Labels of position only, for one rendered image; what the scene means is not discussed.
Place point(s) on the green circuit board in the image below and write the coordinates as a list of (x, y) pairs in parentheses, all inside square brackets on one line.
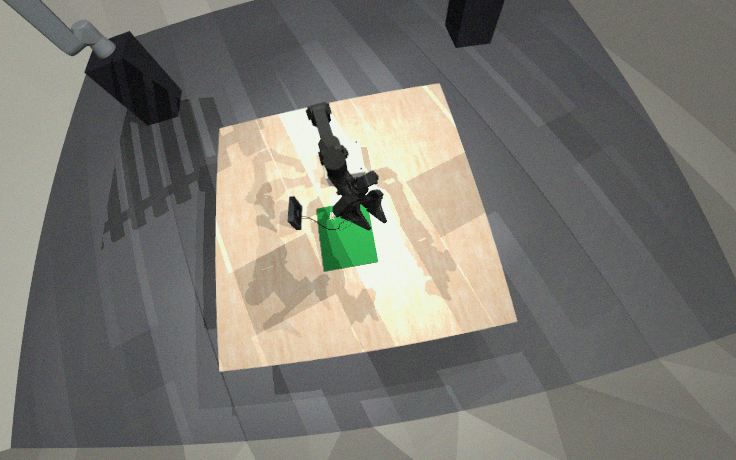
[(348, 246)]

